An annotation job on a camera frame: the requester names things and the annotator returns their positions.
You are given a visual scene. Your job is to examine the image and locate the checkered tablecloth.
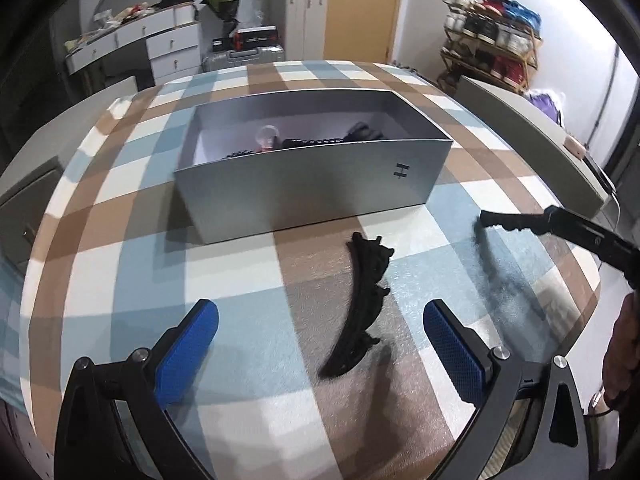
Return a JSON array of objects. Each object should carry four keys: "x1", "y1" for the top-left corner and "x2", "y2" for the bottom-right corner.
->
[{"x1": 20, "y1": 60, "x2": 601, "y2": 480}]

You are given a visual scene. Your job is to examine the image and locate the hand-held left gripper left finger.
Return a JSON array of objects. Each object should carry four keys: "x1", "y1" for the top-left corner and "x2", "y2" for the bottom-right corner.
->
[{"x1": 54, "y1": 299, "x2": 221, "y2": 480}]

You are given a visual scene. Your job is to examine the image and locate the clear bulb ornament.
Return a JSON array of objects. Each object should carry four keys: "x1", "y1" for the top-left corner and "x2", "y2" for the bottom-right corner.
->
[{"x1": 255, "y1": 125, "x2": 279, "y2": 153}]

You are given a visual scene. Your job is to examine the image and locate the black bead necklace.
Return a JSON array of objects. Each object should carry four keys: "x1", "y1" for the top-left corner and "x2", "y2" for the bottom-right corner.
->
[{"x1": 222, "y1": 135, "x2": 347, "y2": 161}]

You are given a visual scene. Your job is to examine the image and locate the silver suitcase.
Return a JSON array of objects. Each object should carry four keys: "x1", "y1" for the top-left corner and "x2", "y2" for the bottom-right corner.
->
[{"x1": 202, "y1": 46, "x2": 286, "y2": 73}]

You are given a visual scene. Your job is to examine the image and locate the wooden shoe rack with shoes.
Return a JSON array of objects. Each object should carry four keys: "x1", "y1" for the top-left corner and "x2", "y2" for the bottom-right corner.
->
[{"x1": 437, "y1": 0, "x2": 543, "y2": 96}]

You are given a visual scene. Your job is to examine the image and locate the purple clothes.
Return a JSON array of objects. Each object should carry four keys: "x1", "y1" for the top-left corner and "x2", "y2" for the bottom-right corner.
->
[{"x1": 530, "y1": 89, "x2": 563, "y2": 126}]

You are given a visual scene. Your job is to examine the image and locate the silver cardboard box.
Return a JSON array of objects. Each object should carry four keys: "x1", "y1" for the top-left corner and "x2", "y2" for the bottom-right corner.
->
[{"x1": 173, "y1": 87, "x2": 454, "y2": 246}]

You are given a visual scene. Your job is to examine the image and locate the black and red box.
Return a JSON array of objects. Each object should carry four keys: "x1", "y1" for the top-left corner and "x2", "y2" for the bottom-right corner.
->
[{"x1": 235, "y1": 26, "x2": 278, "y2": 51}]

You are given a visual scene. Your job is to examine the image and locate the black hair claw clip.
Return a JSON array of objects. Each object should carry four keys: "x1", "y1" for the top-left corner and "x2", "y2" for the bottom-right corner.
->
[{"x1": 342, "y1": 121, "x2": 386, "y2": 142}]

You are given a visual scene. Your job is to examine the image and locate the white dressing table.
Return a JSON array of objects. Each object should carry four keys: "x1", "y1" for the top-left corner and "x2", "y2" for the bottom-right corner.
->
[{"x1": 65, "y1": 2, "x2": 201, "y2": 86}]

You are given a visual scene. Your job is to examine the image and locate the green wrapped bouquet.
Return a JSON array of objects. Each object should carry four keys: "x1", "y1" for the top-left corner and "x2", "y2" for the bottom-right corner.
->
[{"x1": 200, "y1": 0, "x2": 241, "y2": 36}]

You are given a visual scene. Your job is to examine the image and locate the white perforated panel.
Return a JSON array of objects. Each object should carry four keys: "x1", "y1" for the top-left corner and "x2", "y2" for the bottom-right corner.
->
[{"x1": 0, "y1": 400, "x2": 56, "y2": 480}]

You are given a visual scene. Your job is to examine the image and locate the person's right hand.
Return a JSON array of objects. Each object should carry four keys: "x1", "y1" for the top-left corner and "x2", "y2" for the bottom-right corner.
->
[{"x1": 601, "y1": 290, "x2": 640, "y2": 407}]

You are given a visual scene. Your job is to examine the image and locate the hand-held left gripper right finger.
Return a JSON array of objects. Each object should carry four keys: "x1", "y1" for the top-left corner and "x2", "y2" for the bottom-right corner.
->
[{"x1": 422, "y1": 299, "x2": 591, "y2": 480}]

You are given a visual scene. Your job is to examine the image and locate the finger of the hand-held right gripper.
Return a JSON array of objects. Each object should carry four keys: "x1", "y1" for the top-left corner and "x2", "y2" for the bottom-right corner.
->
[{"x1": 479, "y1": 209, "x2": 547, "y2": 234}]

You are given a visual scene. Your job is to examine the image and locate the grey upholstered bench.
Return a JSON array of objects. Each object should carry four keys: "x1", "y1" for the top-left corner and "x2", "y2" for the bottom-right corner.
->
[
  {"x1": 0, "y1": 156, "x2": 65, "y2": 273},
  {"x1": 459, "y1": 75, "x2": 617, "y2": 211}
]

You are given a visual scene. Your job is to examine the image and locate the black banana hair clip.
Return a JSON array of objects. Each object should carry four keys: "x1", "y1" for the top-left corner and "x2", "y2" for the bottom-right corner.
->
[{"x1": 318, "y1": 231, "x2": 396, "y2": 380}]

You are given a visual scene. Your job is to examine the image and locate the wooden door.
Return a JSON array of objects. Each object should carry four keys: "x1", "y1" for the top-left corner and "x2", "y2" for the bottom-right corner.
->
[{"x1": 322, "y1": 0, "x2": 406, "y2": 63}]

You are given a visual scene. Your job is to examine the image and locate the white suitcase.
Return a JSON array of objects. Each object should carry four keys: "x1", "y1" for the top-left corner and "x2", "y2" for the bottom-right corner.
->
[{"x1": 277, "y1": 0, "x2": 328, "y2": 63}]

